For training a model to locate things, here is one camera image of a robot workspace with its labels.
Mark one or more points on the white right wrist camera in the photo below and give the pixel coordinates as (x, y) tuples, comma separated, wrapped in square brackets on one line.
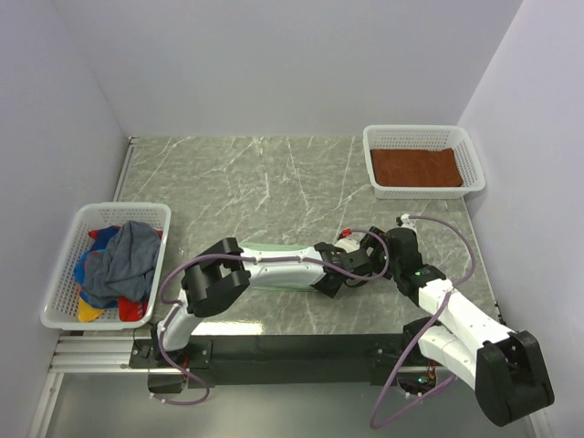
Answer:
[(406, 221)]

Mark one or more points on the aluminium front frame rail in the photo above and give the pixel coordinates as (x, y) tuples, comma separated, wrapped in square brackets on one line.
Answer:
[(123, 354)]

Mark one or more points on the white laundry basket with clothes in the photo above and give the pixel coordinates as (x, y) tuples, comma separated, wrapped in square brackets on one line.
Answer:
[(60, 309)]

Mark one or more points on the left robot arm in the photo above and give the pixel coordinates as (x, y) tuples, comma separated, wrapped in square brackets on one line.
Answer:
[(215, 279)]

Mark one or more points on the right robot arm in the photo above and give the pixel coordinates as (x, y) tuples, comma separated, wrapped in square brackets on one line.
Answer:
[(474, 337)]

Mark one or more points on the aluminium table edge rail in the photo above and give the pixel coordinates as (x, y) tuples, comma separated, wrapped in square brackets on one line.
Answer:
[(133, 142)]

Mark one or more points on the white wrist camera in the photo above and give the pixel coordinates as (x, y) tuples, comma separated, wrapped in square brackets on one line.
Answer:
[(347, 242), (406, 221)]

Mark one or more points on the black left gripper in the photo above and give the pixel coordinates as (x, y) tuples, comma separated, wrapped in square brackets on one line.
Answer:
[(328, 293)]

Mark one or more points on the mint green towel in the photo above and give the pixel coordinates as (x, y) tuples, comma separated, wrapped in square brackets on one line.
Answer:
[(274, 248)]

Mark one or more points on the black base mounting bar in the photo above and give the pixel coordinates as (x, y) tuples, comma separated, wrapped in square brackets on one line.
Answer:
[(292, 359)]

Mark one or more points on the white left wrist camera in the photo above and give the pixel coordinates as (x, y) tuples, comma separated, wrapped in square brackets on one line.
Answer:
[(347, 242)]

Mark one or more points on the rust brown towel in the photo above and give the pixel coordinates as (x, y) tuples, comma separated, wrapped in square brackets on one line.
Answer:
[(415, 168)]

